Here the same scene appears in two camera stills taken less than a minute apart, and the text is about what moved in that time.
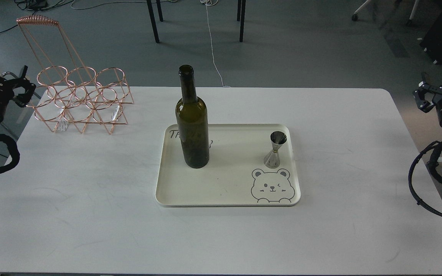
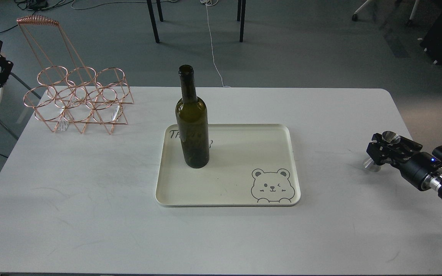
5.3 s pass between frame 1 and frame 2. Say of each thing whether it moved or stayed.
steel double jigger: moved
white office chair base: stayed
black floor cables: stayed
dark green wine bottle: stayed
